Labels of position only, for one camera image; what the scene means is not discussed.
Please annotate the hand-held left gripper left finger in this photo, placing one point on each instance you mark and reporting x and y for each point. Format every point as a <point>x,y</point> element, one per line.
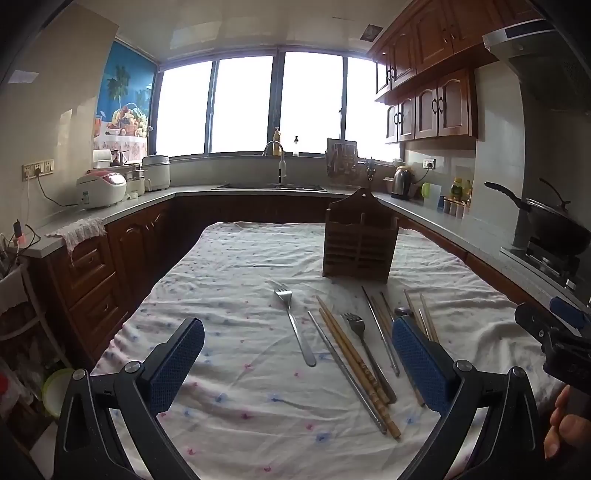
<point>178,364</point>

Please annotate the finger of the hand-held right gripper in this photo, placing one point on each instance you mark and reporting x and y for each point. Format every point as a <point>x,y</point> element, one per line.
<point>569,312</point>
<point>535,323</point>

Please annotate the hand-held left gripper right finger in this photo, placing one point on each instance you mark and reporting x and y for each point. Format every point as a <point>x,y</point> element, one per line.
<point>420,364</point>

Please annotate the light wooden chopstick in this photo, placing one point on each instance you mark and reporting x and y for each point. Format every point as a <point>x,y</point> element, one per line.
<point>412,307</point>
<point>427,314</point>

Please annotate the steel chopstick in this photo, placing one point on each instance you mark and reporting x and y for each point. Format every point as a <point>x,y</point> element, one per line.
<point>345,369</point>
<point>381,330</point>

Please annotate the dark wooden chopstick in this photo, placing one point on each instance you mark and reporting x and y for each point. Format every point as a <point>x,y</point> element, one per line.
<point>380,314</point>
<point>388,305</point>

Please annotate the wooden utensil holder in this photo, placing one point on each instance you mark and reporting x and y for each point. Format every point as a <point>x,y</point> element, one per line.
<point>360,235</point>

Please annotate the person's right hand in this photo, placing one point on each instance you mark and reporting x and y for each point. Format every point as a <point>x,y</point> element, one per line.
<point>565,427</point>

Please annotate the steel spoon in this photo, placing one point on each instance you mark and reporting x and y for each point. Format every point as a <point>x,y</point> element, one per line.
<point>402,311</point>

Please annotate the gas stove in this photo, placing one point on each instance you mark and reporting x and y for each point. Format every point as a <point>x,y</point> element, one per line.
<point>545,261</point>

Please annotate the ribbed wooden chopstick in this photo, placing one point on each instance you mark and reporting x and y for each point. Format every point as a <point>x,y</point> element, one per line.
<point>355,369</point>
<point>363,369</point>

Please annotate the steel fork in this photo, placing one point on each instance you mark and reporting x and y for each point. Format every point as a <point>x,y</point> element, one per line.
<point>295,327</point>
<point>355,325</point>

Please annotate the black wok with lid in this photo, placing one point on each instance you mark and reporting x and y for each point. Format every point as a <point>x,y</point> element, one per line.
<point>554,221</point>

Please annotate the white floral tablecloth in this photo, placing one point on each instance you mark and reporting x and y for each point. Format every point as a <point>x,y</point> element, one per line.
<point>240,277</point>

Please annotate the grey kitchen countertop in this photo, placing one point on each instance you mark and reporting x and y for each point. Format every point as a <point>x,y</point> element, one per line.
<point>471,226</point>

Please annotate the green plastic bowl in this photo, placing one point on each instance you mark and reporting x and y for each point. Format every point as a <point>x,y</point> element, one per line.
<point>57,390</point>

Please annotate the wooden lower cabinets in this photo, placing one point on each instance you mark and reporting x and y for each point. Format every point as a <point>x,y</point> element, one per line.
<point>134,244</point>

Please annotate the wooden cabinets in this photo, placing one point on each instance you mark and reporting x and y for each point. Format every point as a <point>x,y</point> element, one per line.
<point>134,244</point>
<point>438,69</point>

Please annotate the white spice jar set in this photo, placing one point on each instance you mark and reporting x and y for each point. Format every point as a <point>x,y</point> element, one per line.
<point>453,207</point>

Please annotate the cooking oil bottles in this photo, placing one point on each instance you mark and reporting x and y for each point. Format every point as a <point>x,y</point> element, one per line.
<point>461,189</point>

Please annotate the white lace cloth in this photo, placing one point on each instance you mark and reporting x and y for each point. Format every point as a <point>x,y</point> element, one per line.
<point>81,230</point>

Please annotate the cluttered side rack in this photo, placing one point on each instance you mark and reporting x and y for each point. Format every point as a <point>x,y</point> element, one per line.
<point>18,295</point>

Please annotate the steel electric kettle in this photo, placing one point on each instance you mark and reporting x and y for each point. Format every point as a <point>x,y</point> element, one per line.
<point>402,182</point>

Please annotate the small white kitchen appliance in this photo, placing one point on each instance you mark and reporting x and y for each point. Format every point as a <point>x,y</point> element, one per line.
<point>136,182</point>

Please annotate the white and red rice cooker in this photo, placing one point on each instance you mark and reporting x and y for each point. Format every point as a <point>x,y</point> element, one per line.
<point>101,187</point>

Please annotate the white electric pot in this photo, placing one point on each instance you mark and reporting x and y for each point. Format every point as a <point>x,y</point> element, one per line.
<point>156,171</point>

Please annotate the kitchen sink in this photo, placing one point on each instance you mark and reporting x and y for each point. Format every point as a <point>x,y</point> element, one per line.
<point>270,187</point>

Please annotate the scissors holder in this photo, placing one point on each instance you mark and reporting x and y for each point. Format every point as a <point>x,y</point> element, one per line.
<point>368,170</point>

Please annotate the knife and dish rack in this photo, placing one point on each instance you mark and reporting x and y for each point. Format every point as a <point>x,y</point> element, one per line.
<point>341,157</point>

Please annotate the steel kitchen faucet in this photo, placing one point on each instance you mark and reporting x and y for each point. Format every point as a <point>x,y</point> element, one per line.
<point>280,159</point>

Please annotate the range hood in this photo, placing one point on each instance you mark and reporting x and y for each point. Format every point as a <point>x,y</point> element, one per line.
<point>549,64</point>

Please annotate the yellow bottle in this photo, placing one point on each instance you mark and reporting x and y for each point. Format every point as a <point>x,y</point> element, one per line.
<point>276,134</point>

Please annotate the kitchen window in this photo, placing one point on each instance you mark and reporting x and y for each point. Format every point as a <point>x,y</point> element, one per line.
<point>244,101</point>

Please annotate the wooden upper cabinets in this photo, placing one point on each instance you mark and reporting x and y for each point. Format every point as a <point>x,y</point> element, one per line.
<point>438,69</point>

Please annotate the ceiling vent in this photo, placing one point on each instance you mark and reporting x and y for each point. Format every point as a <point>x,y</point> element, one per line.
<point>370,31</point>

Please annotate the white wall socket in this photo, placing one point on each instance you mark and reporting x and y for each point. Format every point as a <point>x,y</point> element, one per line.
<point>429,163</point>

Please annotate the wall power outlet strip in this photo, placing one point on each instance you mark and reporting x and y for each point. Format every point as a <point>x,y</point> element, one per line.
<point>38,169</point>

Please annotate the tropical fruit wall poster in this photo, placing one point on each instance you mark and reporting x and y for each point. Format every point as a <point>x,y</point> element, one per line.
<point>124,97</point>

